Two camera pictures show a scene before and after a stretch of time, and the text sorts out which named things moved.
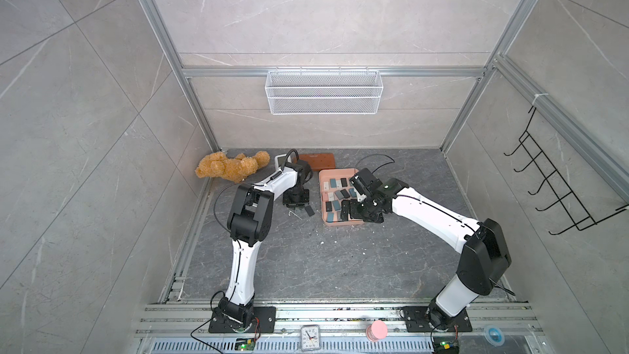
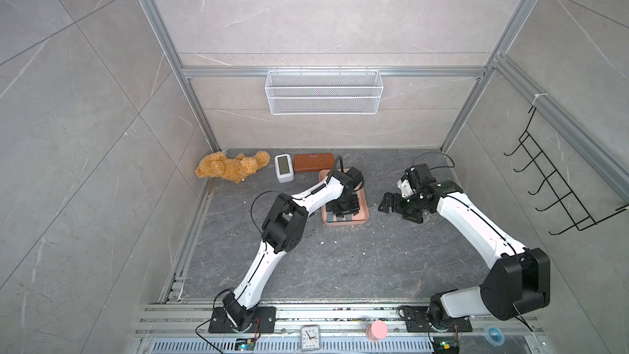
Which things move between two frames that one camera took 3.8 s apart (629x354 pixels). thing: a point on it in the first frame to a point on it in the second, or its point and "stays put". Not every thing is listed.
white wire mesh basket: [323, 92] stays put
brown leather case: [319, 161] stays put
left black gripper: [289, 202] to [341, 212]
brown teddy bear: [236, 169] stays put
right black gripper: [377, 218] to [396, 199]
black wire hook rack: [579, 216] stays put
